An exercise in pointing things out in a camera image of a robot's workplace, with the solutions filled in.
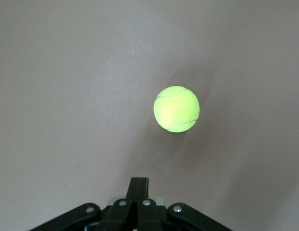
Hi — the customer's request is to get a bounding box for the brown table cover sheet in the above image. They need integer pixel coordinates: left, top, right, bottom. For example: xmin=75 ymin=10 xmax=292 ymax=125
xmin=0 ymin=0 xmax=299 ymax=231

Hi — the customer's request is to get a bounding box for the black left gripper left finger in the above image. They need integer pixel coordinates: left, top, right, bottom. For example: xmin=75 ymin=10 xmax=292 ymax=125
xmin=31 ymin=177 xmax=140 ymax=231

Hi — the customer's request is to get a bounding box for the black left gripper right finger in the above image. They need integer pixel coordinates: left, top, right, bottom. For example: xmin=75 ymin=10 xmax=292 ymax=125
xmin=137 ymin=177 xmax=233 ymax=231

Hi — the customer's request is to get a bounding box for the yellow-green tennis ball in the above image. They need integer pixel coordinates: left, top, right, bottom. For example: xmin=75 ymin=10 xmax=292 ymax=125
xmin=153 ymin=85 xmax=201 ymax=133

